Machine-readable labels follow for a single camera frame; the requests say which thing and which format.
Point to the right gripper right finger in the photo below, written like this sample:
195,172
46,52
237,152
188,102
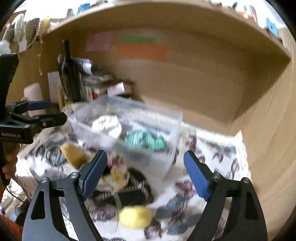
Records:
245,219

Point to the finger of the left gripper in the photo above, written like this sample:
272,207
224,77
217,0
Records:
44,121
32,105

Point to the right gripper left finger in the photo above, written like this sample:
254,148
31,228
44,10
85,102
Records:
44,220

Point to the yellow sponge block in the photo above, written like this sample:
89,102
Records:
74,155

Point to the white fluffy cloth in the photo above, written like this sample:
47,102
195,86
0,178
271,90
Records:
107,124

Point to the round yellow sponge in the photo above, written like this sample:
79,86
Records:
135,217

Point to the black white patterned scarf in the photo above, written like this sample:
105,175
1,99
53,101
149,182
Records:
136,192

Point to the green mesh cloth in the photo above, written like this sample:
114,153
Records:
146,140

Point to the floral print cloth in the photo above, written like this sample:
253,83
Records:
115,176

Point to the person's left hand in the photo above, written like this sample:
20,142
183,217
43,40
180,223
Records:
11,151

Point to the pink ceramic mug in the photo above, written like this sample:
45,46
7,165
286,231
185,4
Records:
33,92

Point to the white paper sheet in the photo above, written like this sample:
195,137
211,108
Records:
54,83

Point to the dark wine bottle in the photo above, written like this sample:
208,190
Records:
69,75

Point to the stack of papers and magazines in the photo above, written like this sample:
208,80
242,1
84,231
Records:
94,79

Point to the small white cardboard box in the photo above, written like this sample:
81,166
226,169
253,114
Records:
119,89

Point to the pink paper note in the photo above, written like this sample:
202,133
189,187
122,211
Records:
99,42

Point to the butterfly print lace tablecloth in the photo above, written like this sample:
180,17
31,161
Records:
176,208

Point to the clear plastic storage box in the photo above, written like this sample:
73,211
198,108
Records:
133,116

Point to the green paper note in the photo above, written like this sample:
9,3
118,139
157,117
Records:
137,40

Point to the orange paper note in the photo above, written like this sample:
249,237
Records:
143,51

